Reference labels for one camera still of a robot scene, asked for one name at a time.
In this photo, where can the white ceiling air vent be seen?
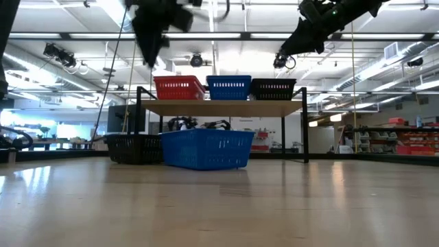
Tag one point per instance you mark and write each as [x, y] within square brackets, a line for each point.
[391, 50]

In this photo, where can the storage shelving with bins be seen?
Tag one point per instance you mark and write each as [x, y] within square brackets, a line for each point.
[404, 140]

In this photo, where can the red slotted plastic basket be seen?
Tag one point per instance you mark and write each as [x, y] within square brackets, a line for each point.
[178, 88]

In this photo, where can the black monitor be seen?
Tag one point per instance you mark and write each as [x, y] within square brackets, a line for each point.
[118, 118]

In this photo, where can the black slotted plastic basket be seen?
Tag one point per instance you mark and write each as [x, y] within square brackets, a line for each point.
[273, 90]
[133, 149]

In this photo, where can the wooden shelf with black frame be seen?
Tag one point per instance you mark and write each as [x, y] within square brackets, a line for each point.
[223, 108]

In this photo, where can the black ceiling-mounted device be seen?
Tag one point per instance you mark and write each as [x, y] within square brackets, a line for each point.
[60, 55]

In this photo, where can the silver ceiling air duct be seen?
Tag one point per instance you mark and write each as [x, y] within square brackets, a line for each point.
[384, 65]
[51, 77]

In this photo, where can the round black ceiling fixture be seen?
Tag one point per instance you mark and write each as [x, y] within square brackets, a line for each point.
[196, 60]
[280, 61]

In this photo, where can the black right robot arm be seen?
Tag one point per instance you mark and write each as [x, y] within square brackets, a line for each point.
[363, 5]

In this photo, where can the blue slotted plastic basket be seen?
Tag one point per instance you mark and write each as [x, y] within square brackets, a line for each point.
[205, 149]
[229, 87]

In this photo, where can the overhead light bar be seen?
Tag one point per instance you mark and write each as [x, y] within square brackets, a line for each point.
[202, 35]

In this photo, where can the background table with plants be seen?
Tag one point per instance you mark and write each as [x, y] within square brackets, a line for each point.
[58, 141]

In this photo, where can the black background equipment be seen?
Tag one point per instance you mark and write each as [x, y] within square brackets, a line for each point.
[185, 123]

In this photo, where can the red storage bin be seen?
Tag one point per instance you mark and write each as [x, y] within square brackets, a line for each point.
[397, 120]

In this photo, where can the red and white cabinet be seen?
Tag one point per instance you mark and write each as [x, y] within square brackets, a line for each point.
[261, 139]

